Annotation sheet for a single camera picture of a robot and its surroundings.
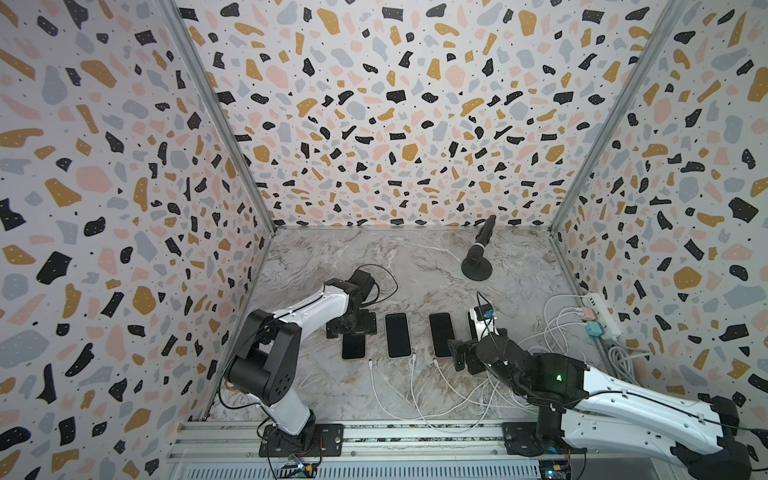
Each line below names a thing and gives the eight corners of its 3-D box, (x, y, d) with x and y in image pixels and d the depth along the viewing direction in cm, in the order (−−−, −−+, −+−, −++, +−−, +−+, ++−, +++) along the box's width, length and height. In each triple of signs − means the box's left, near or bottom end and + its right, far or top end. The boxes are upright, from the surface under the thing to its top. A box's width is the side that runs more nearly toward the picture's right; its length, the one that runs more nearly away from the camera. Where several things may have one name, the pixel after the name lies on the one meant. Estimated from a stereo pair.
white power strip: (600, 341, 96) (608, 334, 93) (581, 299, 106) (588, 292, 103) (614, 341, 96) (622, 334, 93) (594, 299, 106) (601, 292, 103)
